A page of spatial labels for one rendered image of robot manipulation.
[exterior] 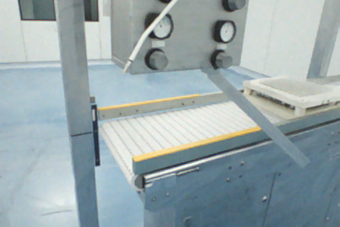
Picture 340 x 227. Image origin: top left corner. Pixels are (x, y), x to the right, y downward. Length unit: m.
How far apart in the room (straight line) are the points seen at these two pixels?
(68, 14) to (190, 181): 0.48
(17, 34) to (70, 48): 4.80
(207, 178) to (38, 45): 5.04
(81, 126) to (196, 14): 0.47
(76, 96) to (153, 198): 0.33
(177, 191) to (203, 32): 0.35
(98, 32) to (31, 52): 1.31
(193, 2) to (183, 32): 0.05
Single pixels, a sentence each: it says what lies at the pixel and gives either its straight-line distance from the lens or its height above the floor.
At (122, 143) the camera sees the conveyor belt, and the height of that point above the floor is 0.86.
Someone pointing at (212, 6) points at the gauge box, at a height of 1.17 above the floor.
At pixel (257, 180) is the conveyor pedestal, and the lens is 0.87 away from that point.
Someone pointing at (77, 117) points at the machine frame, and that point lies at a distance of 0.73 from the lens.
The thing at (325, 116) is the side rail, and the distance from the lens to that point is 0.89.
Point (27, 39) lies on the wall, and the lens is 5.46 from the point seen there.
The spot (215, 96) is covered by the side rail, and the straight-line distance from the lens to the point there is 0.90.
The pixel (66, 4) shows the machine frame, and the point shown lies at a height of 1.16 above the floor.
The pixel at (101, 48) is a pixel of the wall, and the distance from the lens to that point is 5.52.
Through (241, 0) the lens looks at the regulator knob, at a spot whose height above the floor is 1.18.
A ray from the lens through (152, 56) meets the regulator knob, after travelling 0.38.
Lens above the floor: 1.16
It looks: 20 degrees down
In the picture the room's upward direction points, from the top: 2 degrees clockwise
